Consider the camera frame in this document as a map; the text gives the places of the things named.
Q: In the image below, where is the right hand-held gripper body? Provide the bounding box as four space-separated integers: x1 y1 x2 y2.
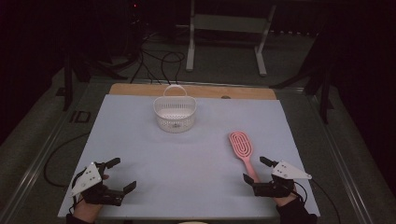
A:
251 160 313 199

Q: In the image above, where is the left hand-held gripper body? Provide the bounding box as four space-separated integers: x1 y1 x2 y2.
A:
69 161 125 207

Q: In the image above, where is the pink hairbrush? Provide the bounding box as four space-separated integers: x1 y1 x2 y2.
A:
228 131 262 185

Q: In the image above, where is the white perforated plastic basket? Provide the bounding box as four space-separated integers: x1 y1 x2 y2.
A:
152 83 198 134

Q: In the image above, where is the person's right hand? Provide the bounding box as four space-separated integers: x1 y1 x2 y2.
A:
273 189 299 208

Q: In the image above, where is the person's left hand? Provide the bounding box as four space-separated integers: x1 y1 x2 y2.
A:
72 173 110 224

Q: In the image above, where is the pale table cover sheet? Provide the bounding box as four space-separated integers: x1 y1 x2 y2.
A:
57 93 321 219

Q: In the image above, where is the black tripod stand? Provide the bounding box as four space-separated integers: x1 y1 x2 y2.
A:
60 46 129 112
269 29 335 125

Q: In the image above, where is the white metal stand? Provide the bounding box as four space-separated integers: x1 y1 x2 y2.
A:
185 0 277 77

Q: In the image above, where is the left hand-held gripper cable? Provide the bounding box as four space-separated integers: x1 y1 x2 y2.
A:
68 169 87 216

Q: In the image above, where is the hand-held gripper cable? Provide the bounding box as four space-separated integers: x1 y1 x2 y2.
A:
293 178 342 224
68 169 87 216

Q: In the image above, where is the long black floor cable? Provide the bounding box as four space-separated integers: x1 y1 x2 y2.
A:
43 133 92 189

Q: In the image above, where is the right hand-held gripper cable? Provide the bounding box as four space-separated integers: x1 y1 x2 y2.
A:
293 178 342 224

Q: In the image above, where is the metal floor rail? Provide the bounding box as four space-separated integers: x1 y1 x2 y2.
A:
306 91 376 224
0 90 94 224

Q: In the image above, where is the black floor bracket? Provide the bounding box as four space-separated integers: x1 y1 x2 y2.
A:
69 110 92 124

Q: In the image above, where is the black looped floor cable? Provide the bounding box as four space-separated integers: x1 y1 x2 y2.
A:
160 50 187 86

